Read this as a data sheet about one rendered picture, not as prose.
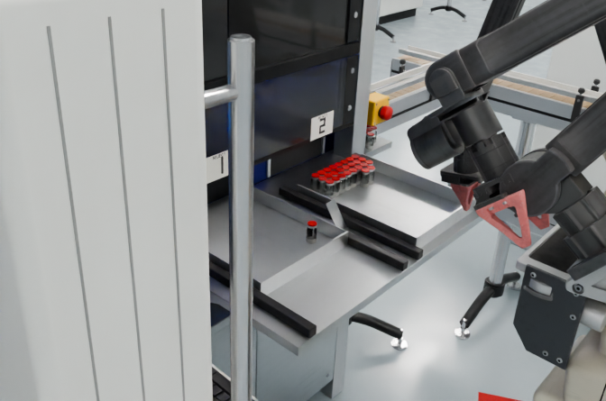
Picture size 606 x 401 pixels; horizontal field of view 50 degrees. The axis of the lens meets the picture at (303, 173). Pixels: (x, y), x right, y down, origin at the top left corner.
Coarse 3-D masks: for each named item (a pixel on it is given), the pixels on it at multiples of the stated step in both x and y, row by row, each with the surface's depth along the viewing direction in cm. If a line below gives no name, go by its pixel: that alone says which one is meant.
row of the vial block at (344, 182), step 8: (368, 160) 167; (352, 168) 162; (360, 168) 162; (344, 176) 158; (352, 176) 161; (360, 176) 163; (328, 184) 155; (336, 184) 157; (344, 184) 159; (352, 184) 162; (328, 192) 156; (336, 192) 157
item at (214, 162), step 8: (224, 152) 139; (208, 160) 136; (216, 160) 138; (224, 160) 140; (208, 168) 137; (216, 168) 139; (224, 168) 140; (208, 176) 138; (216, 176) 139; (224, 176) 141
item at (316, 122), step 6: (324, 114) 161; (330, 114) 163; (312, 120) 158; (318, 120) 160; (330, 120) 164; (312, 126) 159; (318, 126) 161; (324, 126) 163; (330, 126) 165; (312, 132) 160; (318, 132) 162; (324, 132) 164; (330, 132) 166; (312, 138) 161
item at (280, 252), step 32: (256, 192) 154; (224, 224) 144; (256, 224) 145; (288, 224) 145; (320, 224) 142; (224, 256) 133; (256, 256) 133; (288, 256) 134; (320, 256) 132; (256, 288) 121
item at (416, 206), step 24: (384, 168) 169; (312, 192) 153; (360, 192) 161; (384, 192) 161; (408, 192) 162; (432, 192) 162; (360, 216) 145; (384, 216) 150; (408, 216) 151; (432, 216) 151; (456, 216) 148; (408, 240) 138
